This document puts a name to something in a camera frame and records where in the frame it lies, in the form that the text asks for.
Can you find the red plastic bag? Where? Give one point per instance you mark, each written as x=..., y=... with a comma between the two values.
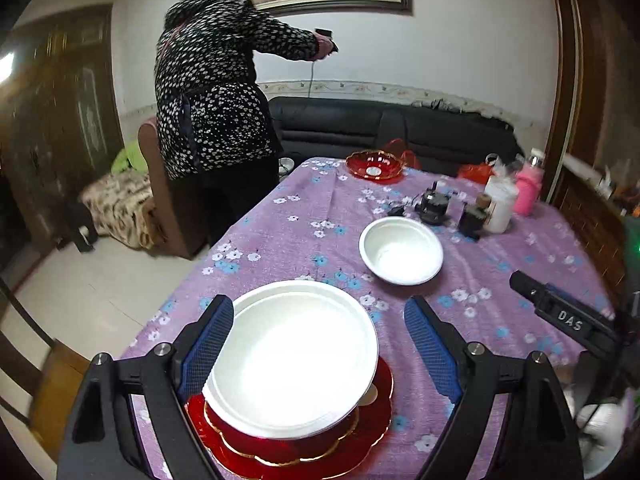
x=479, y=174

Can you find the wooden chair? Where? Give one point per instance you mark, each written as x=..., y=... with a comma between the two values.
x=53, y=387

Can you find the green cloth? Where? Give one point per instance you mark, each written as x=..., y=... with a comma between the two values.
x=130, y=157

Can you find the large red glass plate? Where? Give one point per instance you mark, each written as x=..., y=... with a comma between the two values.
x=374, y=421

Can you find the cream ribbed bowl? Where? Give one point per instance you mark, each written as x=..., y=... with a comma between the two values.
x=369, y=396

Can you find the pink thermos bottle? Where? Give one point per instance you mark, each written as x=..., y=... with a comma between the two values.
x=528, y=181

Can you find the black leather sofa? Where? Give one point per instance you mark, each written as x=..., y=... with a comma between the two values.
x=443, y=141

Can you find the floral covered armchair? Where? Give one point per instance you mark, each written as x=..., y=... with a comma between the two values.
x=145, y=211

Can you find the wooden side cabinet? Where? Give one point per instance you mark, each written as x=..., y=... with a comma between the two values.
x=609, y=237

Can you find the medium red glass plate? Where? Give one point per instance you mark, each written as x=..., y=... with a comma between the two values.
x=281, y=453

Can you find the white paper bowl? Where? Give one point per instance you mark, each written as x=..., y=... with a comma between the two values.
x=299, y=357

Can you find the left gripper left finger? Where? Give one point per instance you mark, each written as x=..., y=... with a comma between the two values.
x=102, y=440

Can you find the dark jar with cork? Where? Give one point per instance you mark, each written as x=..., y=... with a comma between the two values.
x=474, y=216

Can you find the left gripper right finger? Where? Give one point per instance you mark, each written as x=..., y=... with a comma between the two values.
x=537, y=437

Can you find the black bag on floor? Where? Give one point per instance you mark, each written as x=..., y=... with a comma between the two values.
x=77, y=227

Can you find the small red plate far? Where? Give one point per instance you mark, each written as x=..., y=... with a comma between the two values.
x=376, y=166

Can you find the white plastic jar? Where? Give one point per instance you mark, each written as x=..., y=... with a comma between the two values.
x=503, y=194

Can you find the person in patterned jacket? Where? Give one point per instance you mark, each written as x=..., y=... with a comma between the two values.
x=216, y=134

